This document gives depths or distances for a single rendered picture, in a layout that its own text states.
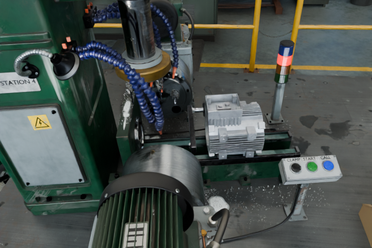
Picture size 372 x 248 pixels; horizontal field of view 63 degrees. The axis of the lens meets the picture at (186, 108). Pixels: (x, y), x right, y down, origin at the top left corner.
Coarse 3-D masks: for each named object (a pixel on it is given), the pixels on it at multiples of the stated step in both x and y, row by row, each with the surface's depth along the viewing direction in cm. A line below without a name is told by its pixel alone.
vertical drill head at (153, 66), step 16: (144, 0) 82; (128, 16) 83; (144, 16) 84; (128, 32) 86; (144, 32) 87; (128, 48) 90; (144, 48) 89; (144, 64) 90; (160, 64) 93; (128, 80) 91; (144, 80) 90; (160, 80) 95
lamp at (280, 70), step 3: (276, 66) 135; (279, 66) 133; (282, 66) 132; (285, 66) 131; (288, 66) 132; (276, 69) 135; (279, 69) 133; (282, 69) 132; (285, 69) 132; (288, 69) 133; (276, 72) 136; (279, 72) 134; (282, 72) 133; (285, 72) 133; (288, 72) 134
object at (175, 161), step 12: (168, 144) 91; (132, 156) 90; (144, 156) 86; (156, 156) 85; (168, 156) 85; (180, 156) 87; (192, 156) 91; (132, 168) 85; (144, 168) 82; (156, 168) 81; (168, 168) 82; (180, 168) 83; (192, 168) 87; (180, 180) 80; (192, 180) 83; (192, 192) 79; (204, 204) 82
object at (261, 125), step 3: (252, 102) 116; (255, 102) 116; (258, 123) 107; (261, 123) 106; (264, 123) 106; (210, 126) 106; (213, 126) 106; (258, 126) 107; (261, 126) 106; (264, 126) 106; (210, 129) 106; (213, 129) 106; (258, 129) 108; (213, 153) 113; (210, 156) 113
